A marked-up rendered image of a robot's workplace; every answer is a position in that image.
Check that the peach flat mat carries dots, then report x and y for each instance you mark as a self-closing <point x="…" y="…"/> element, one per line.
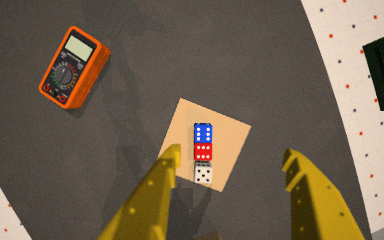
<point x="228" y="137"/>

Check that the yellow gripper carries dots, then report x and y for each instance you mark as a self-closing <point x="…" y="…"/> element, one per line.
<point x="318" y="211"/>

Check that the red die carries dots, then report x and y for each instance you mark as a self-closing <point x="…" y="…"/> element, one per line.
<point x="202" y="151"/>

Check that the orange digital multimeter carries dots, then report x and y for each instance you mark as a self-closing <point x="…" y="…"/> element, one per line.
<point x="74" y="69"/>

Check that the blue die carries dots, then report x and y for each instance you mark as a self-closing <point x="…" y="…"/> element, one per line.
<point x="203" y="132"/>

